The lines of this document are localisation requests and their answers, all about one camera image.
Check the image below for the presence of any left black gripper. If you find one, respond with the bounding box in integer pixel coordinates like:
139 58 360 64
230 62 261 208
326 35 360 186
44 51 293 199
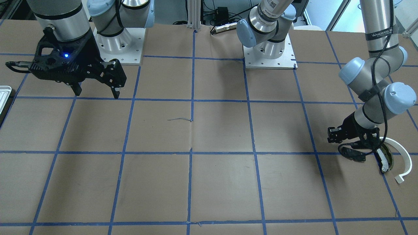
328 116 381 151

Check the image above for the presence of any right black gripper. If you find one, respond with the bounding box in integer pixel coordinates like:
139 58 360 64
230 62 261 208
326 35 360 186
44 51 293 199
29 28 127 99

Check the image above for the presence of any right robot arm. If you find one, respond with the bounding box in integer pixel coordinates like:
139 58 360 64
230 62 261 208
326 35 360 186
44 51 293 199
15 0 155 99

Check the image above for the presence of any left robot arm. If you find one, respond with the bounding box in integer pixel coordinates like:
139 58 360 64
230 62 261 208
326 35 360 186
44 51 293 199
236 0 417 143

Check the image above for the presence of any silver ribbed metal tray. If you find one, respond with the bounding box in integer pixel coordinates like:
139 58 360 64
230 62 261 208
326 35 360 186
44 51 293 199
0 86 12 113

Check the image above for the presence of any black flat brake pad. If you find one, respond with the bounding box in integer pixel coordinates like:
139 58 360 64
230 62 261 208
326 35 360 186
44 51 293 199
341 147 366 162

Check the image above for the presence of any olive grey brake shoe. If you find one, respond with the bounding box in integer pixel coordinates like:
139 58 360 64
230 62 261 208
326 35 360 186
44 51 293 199
374 143 393 174

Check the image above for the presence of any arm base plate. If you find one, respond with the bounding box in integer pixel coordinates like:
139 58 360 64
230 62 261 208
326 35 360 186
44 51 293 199
242 34 298 70
93 28 146 65

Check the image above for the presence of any white curved plastic bracket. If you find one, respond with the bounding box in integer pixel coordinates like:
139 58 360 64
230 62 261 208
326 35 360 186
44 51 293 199
380 137 412 184

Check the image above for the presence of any aluminium frame post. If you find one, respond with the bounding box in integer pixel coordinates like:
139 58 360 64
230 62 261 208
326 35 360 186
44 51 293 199
187 0 202 32

